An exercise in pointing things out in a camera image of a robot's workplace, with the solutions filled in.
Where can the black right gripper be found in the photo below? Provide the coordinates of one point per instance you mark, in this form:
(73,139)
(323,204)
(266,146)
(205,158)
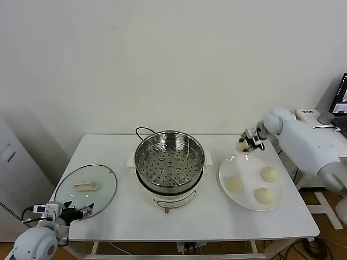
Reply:
(254,138)

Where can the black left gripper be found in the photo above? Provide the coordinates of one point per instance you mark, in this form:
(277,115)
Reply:
(71,215)

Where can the cream steamed baozi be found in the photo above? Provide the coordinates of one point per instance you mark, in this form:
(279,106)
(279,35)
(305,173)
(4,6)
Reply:
(234,184)
(240,148)
(269,175)
(263,195)

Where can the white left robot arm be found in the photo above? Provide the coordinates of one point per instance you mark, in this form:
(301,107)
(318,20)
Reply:
(35,241)

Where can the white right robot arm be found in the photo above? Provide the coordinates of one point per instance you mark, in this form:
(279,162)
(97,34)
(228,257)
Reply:
(303,146)

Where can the white round plate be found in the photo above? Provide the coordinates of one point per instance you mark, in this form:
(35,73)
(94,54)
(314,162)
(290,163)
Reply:
(248,199)

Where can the white cabinet with vent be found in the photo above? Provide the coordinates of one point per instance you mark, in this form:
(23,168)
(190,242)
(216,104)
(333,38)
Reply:
(16,168)

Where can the grey round puck speaker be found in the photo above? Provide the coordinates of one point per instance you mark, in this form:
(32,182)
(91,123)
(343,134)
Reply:
(326,117)

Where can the dark open laptop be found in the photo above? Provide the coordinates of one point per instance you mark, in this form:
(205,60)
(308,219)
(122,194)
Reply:
(340,94)

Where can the white power strip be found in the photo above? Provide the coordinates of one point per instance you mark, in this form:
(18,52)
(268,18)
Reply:
(189,247)

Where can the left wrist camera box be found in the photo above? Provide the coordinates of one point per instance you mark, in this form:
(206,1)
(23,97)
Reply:
(52,208)

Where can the white table frame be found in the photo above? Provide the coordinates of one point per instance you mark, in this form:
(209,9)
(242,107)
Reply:
(93,249)

